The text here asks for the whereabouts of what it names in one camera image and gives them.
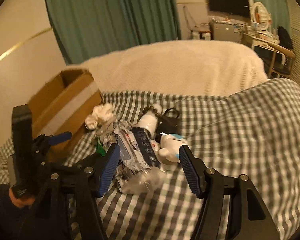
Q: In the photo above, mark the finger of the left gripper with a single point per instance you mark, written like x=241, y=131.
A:
x=60, y=138

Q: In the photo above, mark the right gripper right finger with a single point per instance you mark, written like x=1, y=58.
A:
x=194, y=171

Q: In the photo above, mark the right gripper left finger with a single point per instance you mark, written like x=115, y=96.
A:
x=111, y=160

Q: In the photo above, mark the crinkled plastic wrapper pack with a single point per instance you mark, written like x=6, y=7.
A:
x=138, y=170

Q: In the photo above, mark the white plush toy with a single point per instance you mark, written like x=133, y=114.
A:
x=169, y=147

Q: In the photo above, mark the white bottle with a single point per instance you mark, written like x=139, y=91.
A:
x=149, y=119

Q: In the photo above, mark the tape roll with green wrapper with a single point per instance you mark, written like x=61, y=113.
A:
x=99, y=147

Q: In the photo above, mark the left hand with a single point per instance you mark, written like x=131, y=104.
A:
x=21, y=202

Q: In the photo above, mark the cardboard box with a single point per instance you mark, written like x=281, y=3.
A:
x=62, y=105

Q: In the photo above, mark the crumpled white tissue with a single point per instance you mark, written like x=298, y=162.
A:
x=100, y=114

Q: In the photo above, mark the checkered bed sheet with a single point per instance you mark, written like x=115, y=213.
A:
x=255, y=132

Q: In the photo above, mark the cream knitted blanket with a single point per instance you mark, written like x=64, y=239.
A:
x=184, y=67

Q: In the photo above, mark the wooden dressing table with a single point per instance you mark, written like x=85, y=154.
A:
x=282, y=59

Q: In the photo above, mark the grey cabinet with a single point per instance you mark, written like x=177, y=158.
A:
x=226, y=31

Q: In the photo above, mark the black bag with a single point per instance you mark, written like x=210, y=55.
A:
x=284, y=38

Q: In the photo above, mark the white oval mirror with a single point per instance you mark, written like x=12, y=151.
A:
x=260, y=17

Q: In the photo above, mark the black television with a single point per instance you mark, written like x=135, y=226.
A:
x=233, y=7

